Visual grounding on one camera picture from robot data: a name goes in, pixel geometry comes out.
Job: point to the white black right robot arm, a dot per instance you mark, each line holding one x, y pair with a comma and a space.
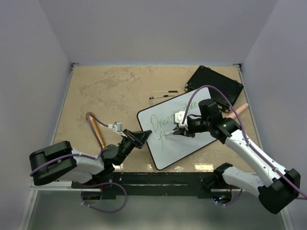
272, 184

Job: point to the white whiteboard black frame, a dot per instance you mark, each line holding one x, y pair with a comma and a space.
166, 149

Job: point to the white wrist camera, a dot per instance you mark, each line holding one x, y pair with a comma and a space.
117, 127
179, 120

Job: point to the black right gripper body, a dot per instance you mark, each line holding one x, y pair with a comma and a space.
197, 125

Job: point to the black ribbed board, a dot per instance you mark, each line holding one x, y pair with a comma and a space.
205, 76

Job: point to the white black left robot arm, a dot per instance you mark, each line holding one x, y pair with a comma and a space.
63, 162

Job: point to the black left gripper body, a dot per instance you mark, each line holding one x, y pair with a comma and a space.
128, 143

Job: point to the pink beige cylinder toy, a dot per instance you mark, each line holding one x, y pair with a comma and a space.
239, 110

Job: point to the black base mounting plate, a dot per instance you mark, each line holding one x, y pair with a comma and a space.
203, 185

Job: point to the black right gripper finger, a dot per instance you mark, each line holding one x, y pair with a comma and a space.
177, 128
185, 133

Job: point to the gold toy microphone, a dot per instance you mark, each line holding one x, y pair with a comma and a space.
93, 122

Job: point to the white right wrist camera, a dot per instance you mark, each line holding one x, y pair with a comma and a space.
179, 120

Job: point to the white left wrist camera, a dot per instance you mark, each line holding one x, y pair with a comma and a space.
117, 127

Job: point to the black wire whiteboard stand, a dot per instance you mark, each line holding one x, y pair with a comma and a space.
162, 94

